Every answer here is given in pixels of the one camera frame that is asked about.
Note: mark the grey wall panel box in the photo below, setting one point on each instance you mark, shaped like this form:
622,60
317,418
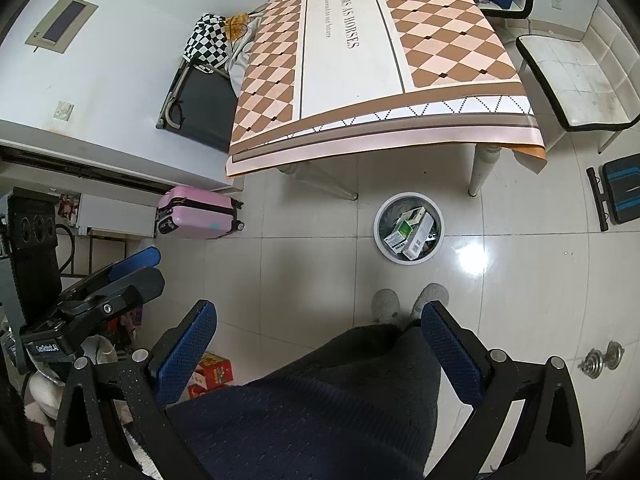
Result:
62,22

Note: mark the tall white box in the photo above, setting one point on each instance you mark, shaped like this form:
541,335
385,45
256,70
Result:
417,240

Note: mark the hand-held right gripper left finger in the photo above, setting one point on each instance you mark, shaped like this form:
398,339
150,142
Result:
190,350

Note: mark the chrome dumbbell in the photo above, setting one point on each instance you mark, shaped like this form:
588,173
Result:
612,351

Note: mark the person's navy knit sweater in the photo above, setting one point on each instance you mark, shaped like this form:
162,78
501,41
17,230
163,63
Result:
300,430

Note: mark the person's grey slipper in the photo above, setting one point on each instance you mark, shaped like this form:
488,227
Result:
430,297
386,305

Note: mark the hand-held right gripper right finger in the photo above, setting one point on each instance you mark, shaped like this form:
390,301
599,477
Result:
450,355

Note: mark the white low cabinet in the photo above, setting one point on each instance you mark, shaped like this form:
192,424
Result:
120,217

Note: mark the diamond-patterned tablecloth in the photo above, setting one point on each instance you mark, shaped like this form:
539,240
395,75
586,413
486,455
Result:
350,60

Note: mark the person's black pants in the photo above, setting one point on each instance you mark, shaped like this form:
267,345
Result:
380,355

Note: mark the pink suitcase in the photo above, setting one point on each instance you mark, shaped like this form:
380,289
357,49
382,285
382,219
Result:
195,210

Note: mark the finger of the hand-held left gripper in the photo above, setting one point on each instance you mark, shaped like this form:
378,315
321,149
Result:
145,285
135,262

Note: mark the red printed cardboard box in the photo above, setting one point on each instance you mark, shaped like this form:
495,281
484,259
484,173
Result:
215,370

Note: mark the black white checkered cloth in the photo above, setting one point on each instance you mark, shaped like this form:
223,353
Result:
205,40

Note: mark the white cushioned chair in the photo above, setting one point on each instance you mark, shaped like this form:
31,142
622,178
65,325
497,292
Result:
575,80

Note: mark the flat white box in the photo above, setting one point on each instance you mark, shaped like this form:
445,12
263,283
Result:
412,214

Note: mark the green and white box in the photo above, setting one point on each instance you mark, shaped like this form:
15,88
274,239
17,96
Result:
400,232

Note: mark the white round trash bin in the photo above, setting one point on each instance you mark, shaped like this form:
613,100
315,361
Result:
380,240

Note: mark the black chair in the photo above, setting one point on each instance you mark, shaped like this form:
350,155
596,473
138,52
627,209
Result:
205,105

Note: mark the black and blue board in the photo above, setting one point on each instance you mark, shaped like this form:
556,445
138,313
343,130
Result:
622,190

